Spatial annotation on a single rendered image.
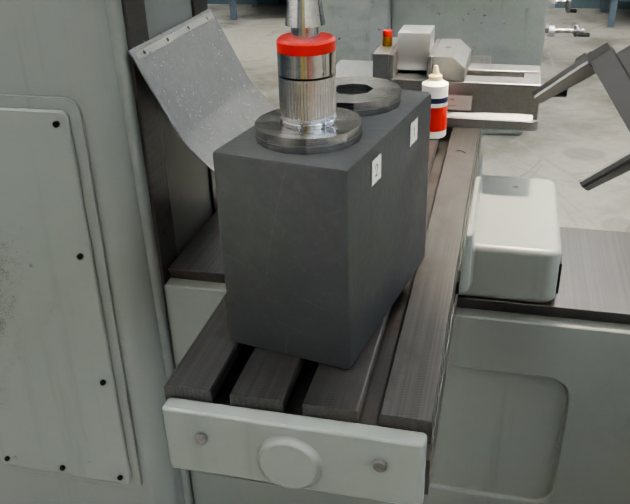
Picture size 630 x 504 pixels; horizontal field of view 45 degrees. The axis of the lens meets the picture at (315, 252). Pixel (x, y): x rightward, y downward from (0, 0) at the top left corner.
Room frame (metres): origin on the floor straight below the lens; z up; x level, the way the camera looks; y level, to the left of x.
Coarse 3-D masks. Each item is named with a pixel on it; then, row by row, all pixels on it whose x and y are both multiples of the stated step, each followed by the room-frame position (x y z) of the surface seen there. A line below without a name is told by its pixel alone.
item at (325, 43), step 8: (320, 32) 0.62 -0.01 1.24; (280, 40) 0.60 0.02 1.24; (288, 40) 0.60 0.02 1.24; (296, 40) 0.59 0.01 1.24; (304, 40) 0.59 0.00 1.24; (312, 40) 0.59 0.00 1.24; (320, 40) 0.59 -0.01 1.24; (328, 40) 0.59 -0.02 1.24; (280, 48) 0.59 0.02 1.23; (288, 48) 0.59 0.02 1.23; (296, 48) 0.58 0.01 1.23; (304, 48) 0.58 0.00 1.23; (312, 48) 0.58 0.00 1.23; (320, 48) 0.59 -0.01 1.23; (328, 48) 0.59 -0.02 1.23
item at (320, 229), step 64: (256, 128) 0.59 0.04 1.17; (320, 128) 0.59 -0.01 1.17; (384, 128) 0.62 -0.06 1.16; (256, 192) 0.56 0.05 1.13; (320, 192) 0.54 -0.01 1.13; (384, 192) 0.60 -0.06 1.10; (256, 256) 0.56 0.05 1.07; (320, 256) 0.54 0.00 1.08; (384, 256) 0.60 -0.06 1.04; (256, 320) 0.56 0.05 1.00; (320, 320) 0.54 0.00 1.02
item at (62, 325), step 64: (0, 0) 1.08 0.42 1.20; (64, 0) 1.05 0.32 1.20; (128, 0) 1.08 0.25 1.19; (192, 0) 1.31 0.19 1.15; (0, 64) 1.08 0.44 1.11; (64, 64) 1.05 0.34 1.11; (128, 64) 1.07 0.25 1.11; (0, 128) 1.07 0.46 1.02; (64, 128) 1.04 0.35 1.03; (128, 128) 1.06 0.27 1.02; (0, 192) 1.07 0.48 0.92; (64, 192) 1.05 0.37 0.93; (128, 192) 1.05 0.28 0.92; (192, 192) 1.23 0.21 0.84; (0, 256) 1.08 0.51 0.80; (64, 256) 1.05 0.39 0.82; (128, 256) 1.04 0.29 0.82; (0, 320) 1.08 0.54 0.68; (64, 320) 1.05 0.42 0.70; (128, 320) 1.04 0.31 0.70; (0, 384) 1.09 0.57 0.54; (64, 384) 1.05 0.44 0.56; (128, 384) 1.04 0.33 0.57; (0, 448) 1.09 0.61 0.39; (64, 448) 1.06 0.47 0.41; (128, 448) 1.03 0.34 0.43
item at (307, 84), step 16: (288, 64) 0.59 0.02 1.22; (304, 64) 0.58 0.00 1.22; (320, 64) 0.59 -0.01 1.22; (288, 80) 0.59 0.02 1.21; (304, 80) 0.58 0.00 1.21; (320, 80) 0.59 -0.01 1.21; (288, 96) 0.59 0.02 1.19; (304, 96) 0.58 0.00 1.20; (320, 96) 0.59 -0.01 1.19; (288, 112) 0.59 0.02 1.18; (304, 112) 0.58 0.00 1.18; (320, 112) 0.59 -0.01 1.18; (336, 112) 0.61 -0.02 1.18; (304, 128) 0.58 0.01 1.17
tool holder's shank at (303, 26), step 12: (288, 0) 0.60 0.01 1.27; (300, 0) 0.59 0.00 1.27; (312, 0) 0.60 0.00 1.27; (288, 12) 0.60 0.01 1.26; (300, 12) 0.59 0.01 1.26; (312, 12) 0.59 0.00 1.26; (288, 24) 0.60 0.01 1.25; (300, 24) 0.59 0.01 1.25; (312, 24) 0.59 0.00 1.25; (300, 36) 0.60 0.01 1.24; (312, 36) 0.60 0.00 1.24
